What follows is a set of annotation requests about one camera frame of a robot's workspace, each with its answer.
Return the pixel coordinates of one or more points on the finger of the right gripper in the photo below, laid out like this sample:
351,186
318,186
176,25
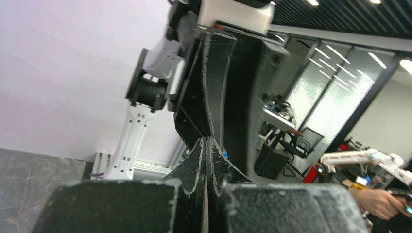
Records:
254,67
217,53

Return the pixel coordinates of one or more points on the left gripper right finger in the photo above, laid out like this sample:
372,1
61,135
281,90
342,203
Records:
237,205

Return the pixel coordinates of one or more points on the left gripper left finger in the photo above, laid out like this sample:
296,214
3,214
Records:
173,204

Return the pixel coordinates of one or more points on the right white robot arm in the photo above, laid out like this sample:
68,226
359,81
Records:
167,76

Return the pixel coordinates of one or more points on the operator hand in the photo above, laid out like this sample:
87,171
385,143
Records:
379,203

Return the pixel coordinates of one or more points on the black computer tower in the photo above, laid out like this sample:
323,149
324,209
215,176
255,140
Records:
270,162

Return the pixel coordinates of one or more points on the red fire extinguisher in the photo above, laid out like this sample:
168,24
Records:
311,175

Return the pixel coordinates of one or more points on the black office chair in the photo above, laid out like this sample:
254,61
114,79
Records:
302,146

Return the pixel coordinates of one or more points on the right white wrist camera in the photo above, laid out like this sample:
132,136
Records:
253,15

